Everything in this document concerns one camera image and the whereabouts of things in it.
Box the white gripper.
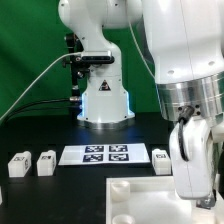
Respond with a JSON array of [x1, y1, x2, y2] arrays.
[[169, 117, 224, 209]]

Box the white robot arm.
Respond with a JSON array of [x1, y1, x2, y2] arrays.
[[58, 0, 224, 208]]

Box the white square tabletop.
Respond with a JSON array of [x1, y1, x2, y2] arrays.
[[106, 176, 224, 224]]

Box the white sheet with markers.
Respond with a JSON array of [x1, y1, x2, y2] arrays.
[[59, 143, 150, 166]]

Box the white part at left edge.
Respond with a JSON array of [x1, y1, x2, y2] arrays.
[[0, 186, 3, 205]]

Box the black cable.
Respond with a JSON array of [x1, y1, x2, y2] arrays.
[[0, 97, 83, 126]]

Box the black camera on stand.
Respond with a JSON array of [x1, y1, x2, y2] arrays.
[[62, 33, 90, 96]]

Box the white cable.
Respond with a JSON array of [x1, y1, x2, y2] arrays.
[[0, 52, 83, 123]]

